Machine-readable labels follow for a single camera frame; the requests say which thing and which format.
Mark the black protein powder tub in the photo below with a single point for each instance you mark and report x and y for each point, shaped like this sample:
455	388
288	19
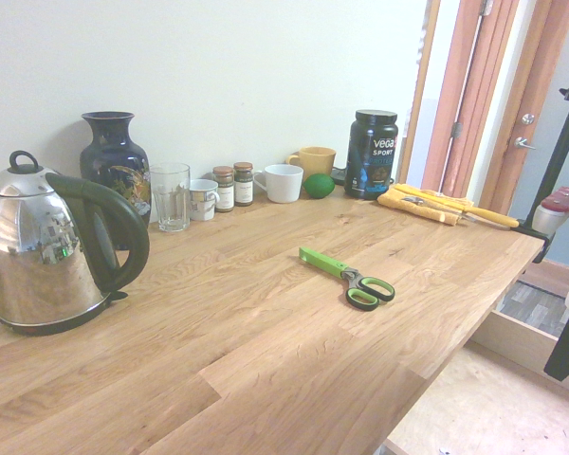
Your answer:
371	156

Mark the spice jar with brown lid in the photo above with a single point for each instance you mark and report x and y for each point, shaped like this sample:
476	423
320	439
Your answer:
243	187
224	192

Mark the stainless steel electric kettle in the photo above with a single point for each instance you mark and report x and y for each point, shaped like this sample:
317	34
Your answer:
33	251

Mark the plain white mug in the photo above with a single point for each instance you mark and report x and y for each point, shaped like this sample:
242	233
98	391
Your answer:
283	184

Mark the green lime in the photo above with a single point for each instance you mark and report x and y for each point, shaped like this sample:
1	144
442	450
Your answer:
318	186

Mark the grey blue door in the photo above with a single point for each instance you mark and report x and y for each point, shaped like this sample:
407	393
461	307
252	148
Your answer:
538	180

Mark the yellow mug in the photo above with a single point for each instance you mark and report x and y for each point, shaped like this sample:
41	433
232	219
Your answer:
318	161

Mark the black camera stand with clamp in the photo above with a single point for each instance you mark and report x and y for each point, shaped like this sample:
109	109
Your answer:
557	156

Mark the silver deadbolt lock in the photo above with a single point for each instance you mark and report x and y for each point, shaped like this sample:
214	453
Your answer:
528	119

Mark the wooden door frame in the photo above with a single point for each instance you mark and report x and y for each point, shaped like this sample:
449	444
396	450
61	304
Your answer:
474	104

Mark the metal door hinge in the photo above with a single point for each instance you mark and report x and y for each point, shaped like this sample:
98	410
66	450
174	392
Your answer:
457	130

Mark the yellow folded cloth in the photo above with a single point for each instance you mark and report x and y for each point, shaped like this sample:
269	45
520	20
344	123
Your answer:
398	201

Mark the clear drinking glass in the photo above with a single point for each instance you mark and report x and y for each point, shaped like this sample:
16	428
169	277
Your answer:
170	199

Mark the small white printed mug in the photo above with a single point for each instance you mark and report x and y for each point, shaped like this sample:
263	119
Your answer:
202	201

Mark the dark blue painted vase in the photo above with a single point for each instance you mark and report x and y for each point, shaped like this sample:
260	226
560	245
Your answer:
114	161

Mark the open wooden drawer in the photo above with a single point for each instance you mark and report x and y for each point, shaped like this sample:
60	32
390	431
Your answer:
493	403

